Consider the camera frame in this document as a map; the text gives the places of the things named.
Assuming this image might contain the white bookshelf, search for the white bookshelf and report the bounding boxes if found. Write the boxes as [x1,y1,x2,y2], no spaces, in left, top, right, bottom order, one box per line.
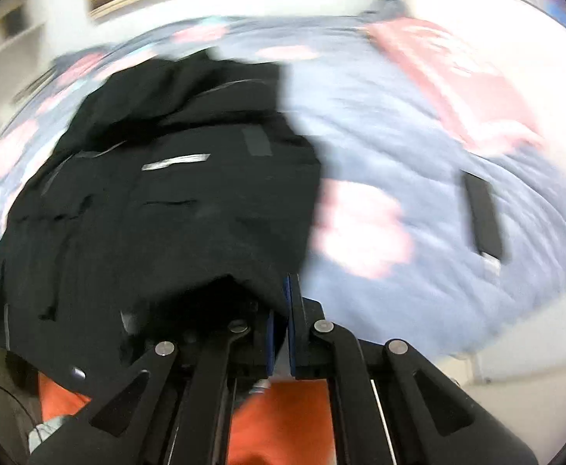
[0,0,48,105]

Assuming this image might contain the pink pillow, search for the pink pillow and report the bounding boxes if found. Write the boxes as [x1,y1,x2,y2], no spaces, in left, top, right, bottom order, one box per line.
[364,17,546,157]

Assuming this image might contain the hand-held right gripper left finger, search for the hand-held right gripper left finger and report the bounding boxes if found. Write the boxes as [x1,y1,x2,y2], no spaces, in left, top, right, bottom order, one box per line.
[26,311,285,465]

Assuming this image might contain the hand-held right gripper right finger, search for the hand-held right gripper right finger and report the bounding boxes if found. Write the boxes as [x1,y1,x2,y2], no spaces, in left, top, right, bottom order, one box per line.
[285,274,540,465]

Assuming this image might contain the grey pink floral blanket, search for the grey pink floral blanket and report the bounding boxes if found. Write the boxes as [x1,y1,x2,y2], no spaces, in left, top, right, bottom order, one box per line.
[0,14,566,357]

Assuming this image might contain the person's orange pants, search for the person's orange pants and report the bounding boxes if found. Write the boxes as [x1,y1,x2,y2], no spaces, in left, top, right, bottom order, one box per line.
[37,372,338,465]

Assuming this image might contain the black cable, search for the black cable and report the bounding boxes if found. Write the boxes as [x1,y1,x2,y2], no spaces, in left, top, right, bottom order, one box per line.
[0,375,39,422]

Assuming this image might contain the black hooded jacket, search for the black hooded jacket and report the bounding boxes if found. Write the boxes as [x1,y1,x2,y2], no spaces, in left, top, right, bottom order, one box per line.
[0,51,323,400]

